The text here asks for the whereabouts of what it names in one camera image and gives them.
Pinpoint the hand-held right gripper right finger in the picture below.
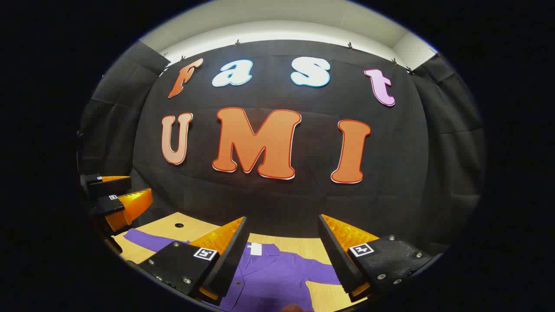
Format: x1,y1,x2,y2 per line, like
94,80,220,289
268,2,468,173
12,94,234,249
318,214,434,304

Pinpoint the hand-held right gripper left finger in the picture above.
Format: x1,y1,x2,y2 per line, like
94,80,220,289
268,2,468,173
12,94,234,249
138,216,250,306

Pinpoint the purple collared jacket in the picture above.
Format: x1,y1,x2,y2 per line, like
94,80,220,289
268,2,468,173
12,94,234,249
123,227,347,312

